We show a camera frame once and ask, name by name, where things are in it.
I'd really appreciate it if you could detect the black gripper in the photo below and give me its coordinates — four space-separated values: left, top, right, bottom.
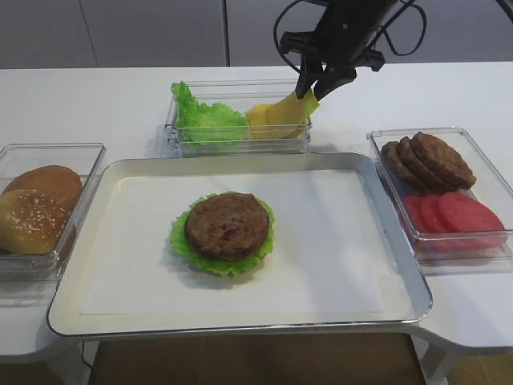
279 0 396 100

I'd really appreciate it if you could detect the yellow cheese slice stack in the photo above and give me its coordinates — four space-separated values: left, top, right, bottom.
246 103 303 140

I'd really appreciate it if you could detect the clear bin lettuce and cheese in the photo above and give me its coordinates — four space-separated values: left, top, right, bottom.
164 79 312 158

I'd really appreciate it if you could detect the green lettuce in bin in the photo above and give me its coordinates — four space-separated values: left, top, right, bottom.
171 82 247 142

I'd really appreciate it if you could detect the green lettuce leaf under patty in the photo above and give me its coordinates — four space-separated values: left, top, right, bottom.
170 191 275 277

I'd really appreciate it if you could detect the rear brown patty in bin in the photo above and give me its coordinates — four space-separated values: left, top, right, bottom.
381 141 430 195

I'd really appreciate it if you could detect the brown patty in bin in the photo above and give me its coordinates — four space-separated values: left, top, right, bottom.
381 141 430 195
411 132 476 189
398 136 446 193

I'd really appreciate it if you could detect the middle brown patty in bin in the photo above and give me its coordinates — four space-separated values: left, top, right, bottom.
398 136 446 193

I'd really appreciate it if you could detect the rear red tomato slice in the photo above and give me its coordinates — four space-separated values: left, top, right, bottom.
403 195 426 233

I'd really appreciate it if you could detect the red tomato slice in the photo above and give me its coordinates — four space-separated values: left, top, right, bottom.
403 195 426 233
419 194 448 233
437 192 505 232

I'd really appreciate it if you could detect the front brown patty in bin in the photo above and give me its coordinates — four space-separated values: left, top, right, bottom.
411 132 476 189

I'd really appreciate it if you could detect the brown patty on tray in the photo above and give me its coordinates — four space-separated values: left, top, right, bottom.
184 192 271 261

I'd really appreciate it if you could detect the silver metal tray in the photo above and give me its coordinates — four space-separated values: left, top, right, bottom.
47 152 432 338

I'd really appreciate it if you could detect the middle red tomato slice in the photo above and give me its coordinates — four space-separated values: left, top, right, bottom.
419 194 448 233

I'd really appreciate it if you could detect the clear bin patties and tomato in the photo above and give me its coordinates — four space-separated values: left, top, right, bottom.
368 128 512 272

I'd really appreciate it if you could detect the front red tomato slice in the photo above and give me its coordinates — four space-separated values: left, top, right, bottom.
437 192 505 232

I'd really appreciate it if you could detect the plain orange bun bottom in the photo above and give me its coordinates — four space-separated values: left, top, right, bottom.
3 165 83 211

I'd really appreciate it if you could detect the clear bin with buns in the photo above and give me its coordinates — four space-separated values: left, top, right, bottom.
0 143 107 282

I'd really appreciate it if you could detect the sesame bun top right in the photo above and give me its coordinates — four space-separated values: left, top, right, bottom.
1 189 69 255

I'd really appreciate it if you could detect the black cable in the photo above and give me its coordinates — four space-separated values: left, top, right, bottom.
273 0 513 77

